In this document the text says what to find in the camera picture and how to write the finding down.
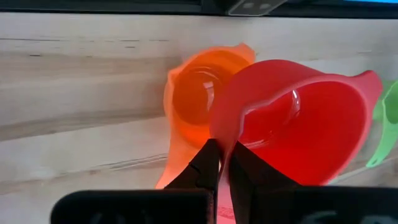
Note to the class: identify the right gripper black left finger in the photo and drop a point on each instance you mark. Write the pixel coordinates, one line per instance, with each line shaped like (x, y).
(192, 174)

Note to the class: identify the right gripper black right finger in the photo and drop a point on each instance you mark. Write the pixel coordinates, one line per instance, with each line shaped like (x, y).
(258, 186)

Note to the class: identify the red plastic measuring cup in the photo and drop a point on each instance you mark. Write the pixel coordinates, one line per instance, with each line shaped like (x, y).
(311, 130)

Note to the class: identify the green plastic measuring cup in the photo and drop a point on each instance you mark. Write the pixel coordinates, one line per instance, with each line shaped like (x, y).
(390, 124)

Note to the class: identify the black aluminium table frame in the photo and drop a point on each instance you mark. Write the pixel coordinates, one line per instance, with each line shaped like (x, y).
(93, 7)

